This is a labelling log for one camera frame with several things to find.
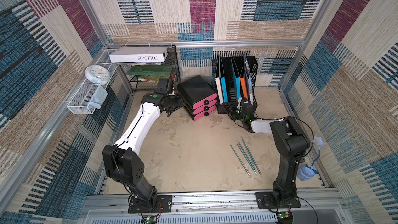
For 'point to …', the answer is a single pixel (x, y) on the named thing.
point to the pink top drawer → (204, 101)
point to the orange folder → (242, 79)
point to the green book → (146, 69)
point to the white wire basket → (85, 101)
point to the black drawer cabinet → (199, 96)
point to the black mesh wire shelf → (144, 76)
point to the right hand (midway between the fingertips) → (222, 104)
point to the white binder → (218, 81)
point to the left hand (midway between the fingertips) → (183, 102)
